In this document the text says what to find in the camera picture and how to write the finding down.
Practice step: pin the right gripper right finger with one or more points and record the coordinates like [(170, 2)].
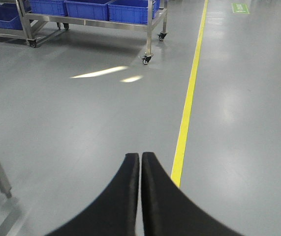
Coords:
[(167, 211)]

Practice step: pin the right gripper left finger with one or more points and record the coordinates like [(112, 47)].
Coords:
[(113, 212)]

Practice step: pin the wheeled steel bin cart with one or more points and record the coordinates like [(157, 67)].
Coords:
[(95, 13)]

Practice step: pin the blue bin on cart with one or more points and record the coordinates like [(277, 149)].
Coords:
[(129, 11)]

